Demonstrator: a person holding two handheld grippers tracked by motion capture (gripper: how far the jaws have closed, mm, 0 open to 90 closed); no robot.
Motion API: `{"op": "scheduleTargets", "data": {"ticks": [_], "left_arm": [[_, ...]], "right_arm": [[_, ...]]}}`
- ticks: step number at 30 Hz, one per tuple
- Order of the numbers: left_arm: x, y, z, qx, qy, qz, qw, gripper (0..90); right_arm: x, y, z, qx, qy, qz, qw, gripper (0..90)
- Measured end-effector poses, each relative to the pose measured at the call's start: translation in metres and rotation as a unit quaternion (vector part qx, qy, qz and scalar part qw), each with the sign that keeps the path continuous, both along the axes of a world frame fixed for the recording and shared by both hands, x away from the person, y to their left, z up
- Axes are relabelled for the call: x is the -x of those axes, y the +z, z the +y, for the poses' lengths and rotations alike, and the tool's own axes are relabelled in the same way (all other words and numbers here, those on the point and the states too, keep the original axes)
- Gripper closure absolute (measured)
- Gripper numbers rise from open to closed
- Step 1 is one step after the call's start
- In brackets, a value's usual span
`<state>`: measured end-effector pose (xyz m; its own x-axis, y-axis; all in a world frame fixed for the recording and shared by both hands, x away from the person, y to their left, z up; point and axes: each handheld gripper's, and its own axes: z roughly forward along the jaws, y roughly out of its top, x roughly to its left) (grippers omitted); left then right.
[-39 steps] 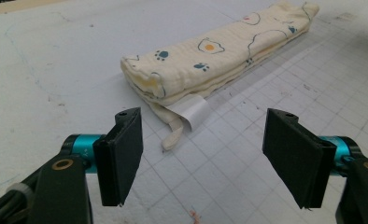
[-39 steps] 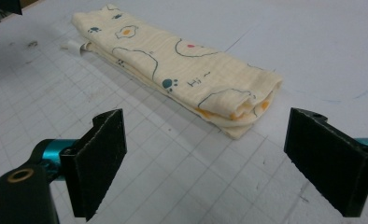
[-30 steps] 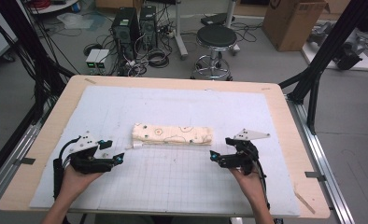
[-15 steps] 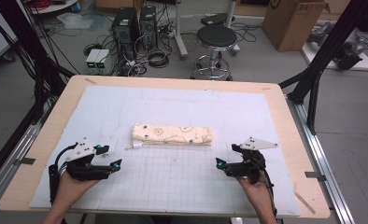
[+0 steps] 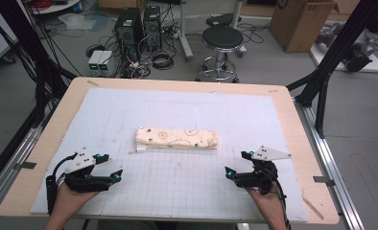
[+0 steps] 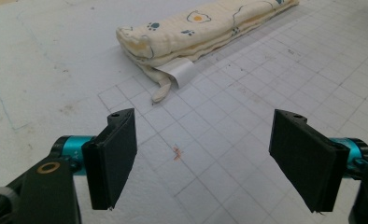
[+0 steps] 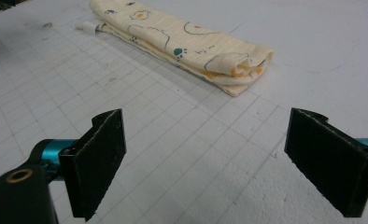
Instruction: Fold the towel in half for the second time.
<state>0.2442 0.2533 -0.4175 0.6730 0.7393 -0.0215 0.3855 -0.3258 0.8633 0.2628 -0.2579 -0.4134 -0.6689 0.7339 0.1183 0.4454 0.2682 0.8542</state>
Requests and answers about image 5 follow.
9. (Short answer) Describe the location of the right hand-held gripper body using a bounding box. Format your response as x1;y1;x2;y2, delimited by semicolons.
232;145;293;196

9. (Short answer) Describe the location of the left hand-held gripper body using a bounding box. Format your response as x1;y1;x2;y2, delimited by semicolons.
63;147;113;194

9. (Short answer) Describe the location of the cream cloth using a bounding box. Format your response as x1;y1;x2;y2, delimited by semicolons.
128;126;220;154

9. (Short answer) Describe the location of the person's left hand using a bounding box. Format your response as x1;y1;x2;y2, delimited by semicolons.
50;183;101;219

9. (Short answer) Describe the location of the person's right hand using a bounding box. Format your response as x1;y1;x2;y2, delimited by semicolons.
246;186;288;221

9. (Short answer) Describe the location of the white grid foam mat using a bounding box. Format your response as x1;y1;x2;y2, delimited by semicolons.
30;87;310;223

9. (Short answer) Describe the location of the black tape strip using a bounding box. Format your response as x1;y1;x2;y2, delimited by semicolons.
12;161;37;171
313;175;336;187

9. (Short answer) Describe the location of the thin wooden stick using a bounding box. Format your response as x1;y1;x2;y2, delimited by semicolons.
301;195;325;221

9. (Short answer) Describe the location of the white power supply box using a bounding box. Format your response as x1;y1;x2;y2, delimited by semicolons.
97;50;114;73
87;50;104;72

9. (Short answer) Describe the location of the black round stool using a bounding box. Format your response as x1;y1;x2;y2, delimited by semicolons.
196;25;247;84

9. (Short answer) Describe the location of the large black computer tower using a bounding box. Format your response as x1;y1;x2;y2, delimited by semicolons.
114;7;145;63

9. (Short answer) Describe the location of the white desk leg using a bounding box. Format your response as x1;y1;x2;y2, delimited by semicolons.
177;0;195;62
230;0;248;58

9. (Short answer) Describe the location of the flat black case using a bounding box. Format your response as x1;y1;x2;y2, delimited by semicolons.
205;12;243;28

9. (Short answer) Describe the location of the clear plastic bag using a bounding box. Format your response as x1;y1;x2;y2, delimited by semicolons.
58;12;97;32

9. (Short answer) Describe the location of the brown cardboard box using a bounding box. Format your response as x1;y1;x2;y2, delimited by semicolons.
269;0;339;54

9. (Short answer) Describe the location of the slim black computer tower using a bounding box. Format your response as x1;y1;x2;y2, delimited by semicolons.
142;5;163;53

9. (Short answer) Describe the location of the white board with equipment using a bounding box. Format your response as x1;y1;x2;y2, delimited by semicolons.
308;20;378;75

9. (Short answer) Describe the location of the round white table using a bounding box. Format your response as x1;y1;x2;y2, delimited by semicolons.
29;0;83;15

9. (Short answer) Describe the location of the aluminium rail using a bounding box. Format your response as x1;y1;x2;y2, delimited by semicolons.
293;98;366;230
0;126;43;219

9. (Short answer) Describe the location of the coiled black cable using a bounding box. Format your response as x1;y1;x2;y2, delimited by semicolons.
151;50;176;71

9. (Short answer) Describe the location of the black metal frame with cables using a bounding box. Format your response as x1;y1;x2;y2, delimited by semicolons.
0;0;78;128

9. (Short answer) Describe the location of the black metal frame strut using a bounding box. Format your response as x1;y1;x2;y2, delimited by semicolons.
286;0;378;139

